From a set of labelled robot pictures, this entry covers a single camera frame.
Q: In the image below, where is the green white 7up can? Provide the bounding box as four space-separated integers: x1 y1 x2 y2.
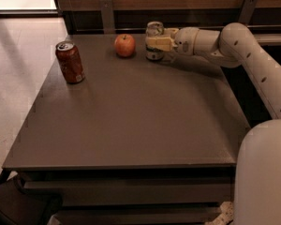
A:
146 21 164 62

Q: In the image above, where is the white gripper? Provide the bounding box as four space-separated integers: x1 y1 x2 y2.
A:
145 27 199 56

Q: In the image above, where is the right metal wall bracket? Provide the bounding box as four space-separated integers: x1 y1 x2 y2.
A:
238 0 258 25

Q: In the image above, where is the brown orange soda can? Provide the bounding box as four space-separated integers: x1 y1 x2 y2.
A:
55 41 84 83

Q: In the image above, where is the left metal wall bracket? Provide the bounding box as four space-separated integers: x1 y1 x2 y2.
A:
99 0 115 34

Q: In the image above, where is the dark chair seat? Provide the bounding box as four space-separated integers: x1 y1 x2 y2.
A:
0 175 63 225

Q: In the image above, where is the grey drawer cabinet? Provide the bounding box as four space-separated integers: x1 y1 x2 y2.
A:
4 35 248 225

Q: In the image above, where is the metal wall bracket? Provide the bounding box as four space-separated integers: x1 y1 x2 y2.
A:
99 0 115 34
238 0 258 25

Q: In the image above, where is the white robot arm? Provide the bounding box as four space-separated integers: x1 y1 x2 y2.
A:
145 22 281 225

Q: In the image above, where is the red apple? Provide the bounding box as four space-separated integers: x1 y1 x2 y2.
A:
114 34 136 58

